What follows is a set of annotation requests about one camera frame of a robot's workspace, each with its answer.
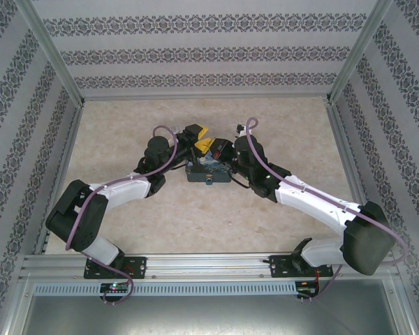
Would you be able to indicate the starry night painted box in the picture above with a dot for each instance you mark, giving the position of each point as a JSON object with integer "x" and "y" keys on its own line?
{"x": 199, "y": 174}

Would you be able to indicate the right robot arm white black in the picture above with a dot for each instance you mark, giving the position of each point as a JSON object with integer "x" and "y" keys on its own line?
{"x": 317, "y": 206}

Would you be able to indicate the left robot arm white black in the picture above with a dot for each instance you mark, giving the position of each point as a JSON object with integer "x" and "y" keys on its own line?
{"x": 125, "y": 190}

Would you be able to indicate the left controller circuit board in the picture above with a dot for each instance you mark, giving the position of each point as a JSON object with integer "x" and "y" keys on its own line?
{"x": 115, "y": 288}

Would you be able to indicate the controller circuit board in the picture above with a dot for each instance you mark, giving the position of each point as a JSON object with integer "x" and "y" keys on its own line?
{"x": 115, "y": 288}
{"x": 307, "y": 288}

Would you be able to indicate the right controller circuit board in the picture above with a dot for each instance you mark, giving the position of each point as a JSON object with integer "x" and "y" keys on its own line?
{"x": 307, "y": 288}

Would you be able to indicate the grey metal sheet panel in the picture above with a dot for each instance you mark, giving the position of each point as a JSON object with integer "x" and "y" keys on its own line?
{"x": 209, "y": 315}

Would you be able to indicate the aluminium mounting rail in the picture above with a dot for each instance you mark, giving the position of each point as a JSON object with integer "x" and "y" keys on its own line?
{"x": 209, "y": 267}

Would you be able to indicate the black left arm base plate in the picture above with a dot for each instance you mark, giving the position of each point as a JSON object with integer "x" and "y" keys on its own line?
{"x": 136, "y": 267}

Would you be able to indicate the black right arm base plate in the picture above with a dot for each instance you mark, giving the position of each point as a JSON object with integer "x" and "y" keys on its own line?
{"x": 283, "y": 267}

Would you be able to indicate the aluminium frame post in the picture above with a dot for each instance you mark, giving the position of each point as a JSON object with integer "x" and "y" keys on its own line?
{"x": 359, "y": 52}
{"x": 52, "y": 52}

